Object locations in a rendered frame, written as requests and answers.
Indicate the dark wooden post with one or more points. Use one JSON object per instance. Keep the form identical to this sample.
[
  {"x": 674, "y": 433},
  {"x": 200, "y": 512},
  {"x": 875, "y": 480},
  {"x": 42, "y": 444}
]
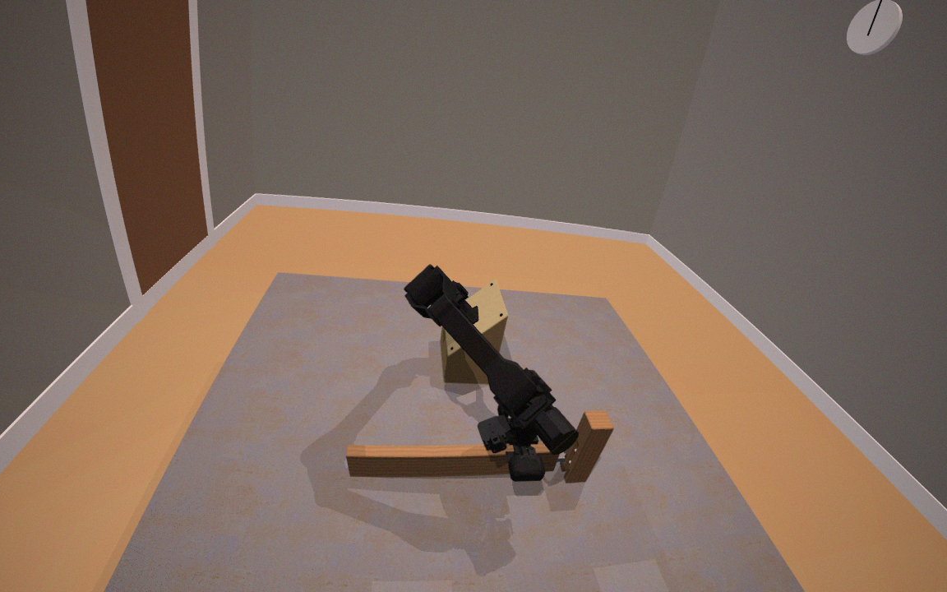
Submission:
[{"x": 594, "y": 429}]

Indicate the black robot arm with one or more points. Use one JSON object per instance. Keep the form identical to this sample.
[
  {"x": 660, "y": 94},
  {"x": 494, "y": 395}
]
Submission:
[{"x": 522, "y": 391}]

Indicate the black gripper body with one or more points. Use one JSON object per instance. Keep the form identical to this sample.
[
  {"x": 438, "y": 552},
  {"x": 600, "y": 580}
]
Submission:
[{"x": 525, "y": 465}]

